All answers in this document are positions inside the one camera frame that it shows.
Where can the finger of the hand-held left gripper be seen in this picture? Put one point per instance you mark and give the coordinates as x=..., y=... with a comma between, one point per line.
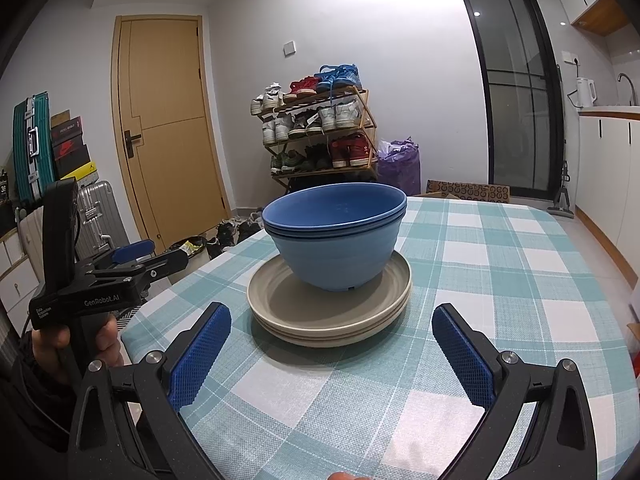
x=132, y=251
x=165, y=262

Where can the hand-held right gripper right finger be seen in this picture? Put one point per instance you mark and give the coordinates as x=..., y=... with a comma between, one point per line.
x=462, y=355

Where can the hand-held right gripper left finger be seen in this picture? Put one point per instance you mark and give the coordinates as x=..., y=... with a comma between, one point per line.
x=200, y=360

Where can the cream plate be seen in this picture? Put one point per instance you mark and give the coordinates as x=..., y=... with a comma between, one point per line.
x=280, y=305
x=325, y=343
x=325, y=333

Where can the large light blue bowl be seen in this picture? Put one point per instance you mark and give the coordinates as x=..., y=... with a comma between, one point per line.
x=335, y=265

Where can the medium blue bowl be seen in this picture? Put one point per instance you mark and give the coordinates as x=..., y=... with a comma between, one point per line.
x=320, y=234

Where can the small dark blue bowl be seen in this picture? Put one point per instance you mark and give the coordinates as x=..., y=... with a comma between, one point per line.
x=330, y=205

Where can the person's left forearm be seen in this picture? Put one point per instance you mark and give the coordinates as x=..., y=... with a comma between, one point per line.
x=30, y=410

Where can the person's left hand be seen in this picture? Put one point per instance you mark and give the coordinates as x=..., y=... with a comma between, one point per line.
x=107, y=345

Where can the person's right hand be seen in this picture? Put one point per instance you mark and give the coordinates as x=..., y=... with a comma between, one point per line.
x=344, y=476

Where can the yellow green snack bag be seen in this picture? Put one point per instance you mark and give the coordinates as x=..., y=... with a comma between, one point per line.
x=187, y=246

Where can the silver suitcase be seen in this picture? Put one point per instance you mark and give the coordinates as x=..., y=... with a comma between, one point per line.
x=100, y=210

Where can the pile of dark shoes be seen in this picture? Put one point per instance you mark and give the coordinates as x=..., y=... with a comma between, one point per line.
x=225, y=232

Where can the white drawer unit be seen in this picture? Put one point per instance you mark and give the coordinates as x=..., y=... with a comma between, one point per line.
x=15, y=270

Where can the teal checked tablecloth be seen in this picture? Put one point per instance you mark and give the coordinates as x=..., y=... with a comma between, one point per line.
x=500, y=270

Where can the stack of shoe boxes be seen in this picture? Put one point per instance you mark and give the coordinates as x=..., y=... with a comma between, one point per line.
x=70, y=150

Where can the teal ribbed suitcase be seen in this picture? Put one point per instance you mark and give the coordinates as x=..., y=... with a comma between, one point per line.
x=45, y=150

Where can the wooden door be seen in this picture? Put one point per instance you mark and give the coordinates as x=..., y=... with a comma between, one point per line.
x=170, y=110

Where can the brown circle-patterned doormat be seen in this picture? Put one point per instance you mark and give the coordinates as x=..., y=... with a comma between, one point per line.
x=470, y=191

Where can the purple plastic bag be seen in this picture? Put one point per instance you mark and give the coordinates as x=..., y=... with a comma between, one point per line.
x=400, y=170

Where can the wooden shoe rack with shoes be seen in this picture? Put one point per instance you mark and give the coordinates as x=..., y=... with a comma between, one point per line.
x=340, y=115

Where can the white kitchen cabinet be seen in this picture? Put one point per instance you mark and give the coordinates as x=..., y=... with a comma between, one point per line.
x=605, y=170

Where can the black framed glass door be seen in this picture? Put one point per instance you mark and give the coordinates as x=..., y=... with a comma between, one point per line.
x=510, y=110

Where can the white electric kettle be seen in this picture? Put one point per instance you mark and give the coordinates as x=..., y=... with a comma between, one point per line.
x=585, y=92

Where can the metal faucet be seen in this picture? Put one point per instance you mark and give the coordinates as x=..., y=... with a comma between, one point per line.
x=634, y=95

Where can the white wall switch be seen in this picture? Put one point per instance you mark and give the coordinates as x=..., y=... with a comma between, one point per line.
x=289, y=47

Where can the white wall socket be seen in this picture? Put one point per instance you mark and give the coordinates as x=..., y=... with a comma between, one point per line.
x=571, y=57

